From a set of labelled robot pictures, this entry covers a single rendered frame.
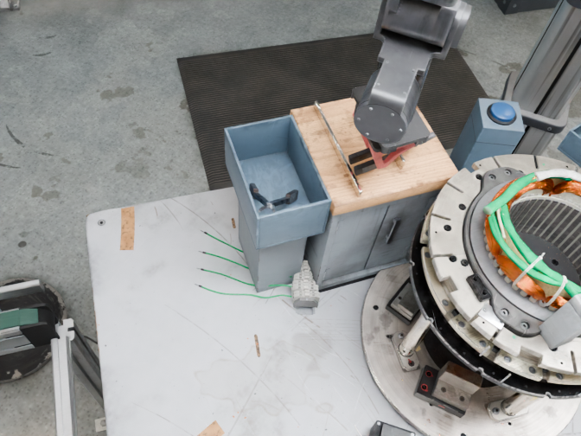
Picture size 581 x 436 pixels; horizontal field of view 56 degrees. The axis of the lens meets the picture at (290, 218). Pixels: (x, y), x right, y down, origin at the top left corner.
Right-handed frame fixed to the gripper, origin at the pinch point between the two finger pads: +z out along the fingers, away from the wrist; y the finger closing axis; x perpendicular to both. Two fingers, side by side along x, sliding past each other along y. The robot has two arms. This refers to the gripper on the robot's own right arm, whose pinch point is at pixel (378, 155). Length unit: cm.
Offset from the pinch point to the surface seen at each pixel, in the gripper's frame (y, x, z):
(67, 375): 3, -55, 37
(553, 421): 39, 19, 30
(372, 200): 4.6, -2.4, 3.6
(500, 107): -7.0, 26.8, 6.9
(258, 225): 3.2, -18.7, 3.8
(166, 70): -144, -15, 113
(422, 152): -0.7, 8.3, 3.7
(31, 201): -90, -76, 108
